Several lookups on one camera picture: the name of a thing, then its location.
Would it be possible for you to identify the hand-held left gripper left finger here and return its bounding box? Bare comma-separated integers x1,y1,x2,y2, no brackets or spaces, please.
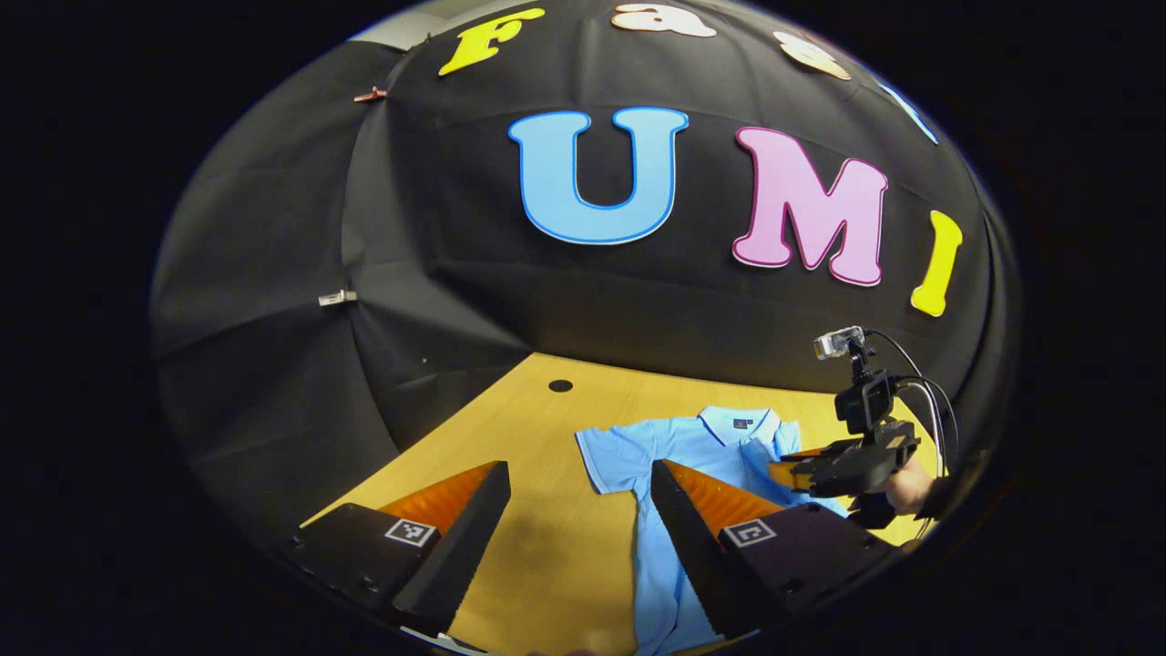
291,460,512,636

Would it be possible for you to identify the gripper camera cable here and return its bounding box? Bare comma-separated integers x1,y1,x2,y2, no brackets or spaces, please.
864,328,960,479

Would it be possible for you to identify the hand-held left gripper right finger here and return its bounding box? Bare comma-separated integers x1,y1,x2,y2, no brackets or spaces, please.
649,458,900,640

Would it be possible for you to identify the light blue T-shirt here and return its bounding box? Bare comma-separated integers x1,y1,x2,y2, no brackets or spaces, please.
576,405,848,656

